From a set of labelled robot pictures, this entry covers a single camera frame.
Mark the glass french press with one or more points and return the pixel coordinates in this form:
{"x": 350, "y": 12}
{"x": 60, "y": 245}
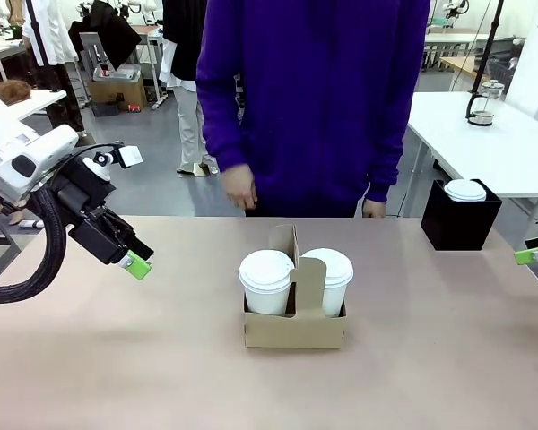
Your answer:
{"x": 480, "y": 118}

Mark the purple hoodie torso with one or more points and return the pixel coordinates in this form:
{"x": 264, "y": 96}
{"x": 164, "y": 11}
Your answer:
{"x": 314, "y": 112}

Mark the brown cardboard box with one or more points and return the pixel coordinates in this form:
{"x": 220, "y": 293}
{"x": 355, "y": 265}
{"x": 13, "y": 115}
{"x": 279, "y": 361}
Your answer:
{"x": 112, "y": 92}

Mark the person's left hand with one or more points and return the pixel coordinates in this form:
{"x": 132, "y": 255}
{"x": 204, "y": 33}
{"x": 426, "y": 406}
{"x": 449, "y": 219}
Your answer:
{"x": 374, "y": 209}

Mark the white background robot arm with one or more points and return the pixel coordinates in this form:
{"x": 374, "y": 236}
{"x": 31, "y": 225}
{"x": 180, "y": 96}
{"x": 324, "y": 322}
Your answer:
{"x": 453, "y": 9}

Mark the grey plastic tray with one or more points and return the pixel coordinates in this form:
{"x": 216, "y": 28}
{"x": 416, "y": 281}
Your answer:
{"x": 121, "y": 71}

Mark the black square lid box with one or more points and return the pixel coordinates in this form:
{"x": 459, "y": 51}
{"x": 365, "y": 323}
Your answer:
{"x": 457, "y": 228}

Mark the person's right forearm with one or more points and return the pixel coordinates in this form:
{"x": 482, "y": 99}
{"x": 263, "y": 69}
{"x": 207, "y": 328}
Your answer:
{"x": 219, "y": 143}

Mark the black trousers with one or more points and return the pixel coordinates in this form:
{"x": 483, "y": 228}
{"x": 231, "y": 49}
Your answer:
{"x": 305, "y": 210}

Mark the long white workbench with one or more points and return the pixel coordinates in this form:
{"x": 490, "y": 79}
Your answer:
{"x": 453, "y": 38}

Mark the small white table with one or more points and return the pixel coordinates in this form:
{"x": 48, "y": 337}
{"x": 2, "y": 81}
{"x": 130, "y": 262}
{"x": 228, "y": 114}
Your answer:
{"x": 45, "y": 96}

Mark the black stand pole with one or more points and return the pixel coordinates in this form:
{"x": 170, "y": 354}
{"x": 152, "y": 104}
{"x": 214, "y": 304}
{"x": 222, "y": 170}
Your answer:
{"x": 486, "y": 54}

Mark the white plastic cup lid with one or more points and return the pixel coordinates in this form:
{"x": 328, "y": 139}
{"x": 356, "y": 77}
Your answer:
{"x": 336, "y": 266}
{"x": 264, "y": 269}
{"x": 465, "y": 190}

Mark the white lab coat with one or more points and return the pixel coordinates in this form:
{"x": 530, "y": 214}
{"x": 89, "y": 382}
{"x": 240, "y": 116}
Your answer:
{"x": 49, "y": 31}

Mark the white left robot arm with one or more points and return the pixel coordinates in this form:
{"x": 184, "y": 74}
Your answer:
{"x": 9, "y": 148}

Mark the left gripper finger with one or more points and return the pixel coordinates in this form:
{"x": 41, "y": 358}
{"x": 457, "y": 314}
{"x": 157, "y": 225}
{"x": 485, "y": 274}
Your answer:
{"x": 136, "y": 267}
{"x": 139, "y": 246}

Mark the brown furry wig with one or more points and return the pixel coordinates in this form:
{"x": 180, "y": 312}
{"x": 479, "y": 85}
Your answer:
{"x": 11, "y": 89}

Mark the background person in black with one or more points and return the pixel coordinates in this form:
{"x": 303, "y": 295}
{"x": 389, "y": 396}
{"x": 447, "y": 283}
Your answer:
{"x": 184, "y": 40}

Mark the black hanging garment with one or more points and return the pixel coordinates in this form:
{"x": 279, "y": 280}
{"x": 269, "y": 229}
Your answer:
{"x": 112, "y": 36}

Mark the small grey bin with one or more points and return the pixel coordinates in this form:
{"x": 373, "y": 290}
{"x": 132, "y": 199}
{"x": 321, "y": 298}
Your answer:
{"x": 105, "y": 109}

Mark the white paper cup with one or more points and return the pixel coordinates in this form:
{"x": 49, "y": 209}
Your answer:
{"x": 334, "y": 298}
{"x": 264, "y": 300}

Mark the light wooden table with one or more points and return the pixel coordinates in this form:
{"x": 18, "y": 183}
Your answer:
{"x": 457, "y": 62}

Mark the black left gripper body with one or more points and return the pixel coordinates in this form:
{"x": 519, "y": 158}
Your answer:
{"x": 94, "y": 233}

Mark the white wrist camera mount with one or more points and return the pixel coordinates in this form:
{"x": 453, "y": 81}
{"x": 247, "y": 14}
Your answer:
{"x": 130, "y": 156}

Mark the person's left forearm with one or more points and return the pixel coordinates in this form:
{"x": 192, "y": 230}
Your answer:
{"x": 385, "y": 179}

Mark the person's right hand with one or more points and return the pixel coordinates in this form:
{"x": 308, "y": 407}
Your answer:
{"x": 240, "y": 188}

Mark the white shoe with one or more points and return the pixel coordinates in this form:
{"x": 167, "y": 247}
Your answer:
{"x": 29, "y": 223}

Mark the large white table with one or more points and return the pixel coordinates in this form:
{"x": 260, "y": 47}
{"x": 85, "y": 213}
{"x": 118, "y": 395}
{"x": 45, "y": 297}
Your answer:
{"x": 497, "y": 152}

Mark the cardboard cup carrier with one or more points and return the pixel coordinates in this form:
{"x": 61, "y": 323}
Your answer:
{"x": 296, "y": 331}

